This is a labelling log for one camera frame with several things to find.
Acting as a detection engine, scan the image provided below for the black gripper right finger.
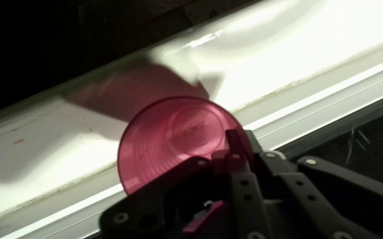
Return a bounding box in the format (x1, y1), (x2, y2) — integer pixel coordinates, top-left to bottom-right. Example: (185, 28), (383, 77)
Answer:
(224, 129), (263, 163)

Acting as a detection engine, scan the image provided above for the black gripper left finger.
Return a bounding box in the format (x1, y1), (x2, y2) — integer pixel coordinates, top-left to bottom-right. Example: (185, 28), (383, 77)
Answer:
(211, 149), (235, 183)

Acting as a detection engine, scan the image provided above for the translucent pink plastic cup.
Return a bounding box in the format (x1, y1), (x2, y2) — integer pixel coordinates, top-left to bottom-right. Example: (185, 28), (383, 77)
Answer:
(115, 96), (246, 197)

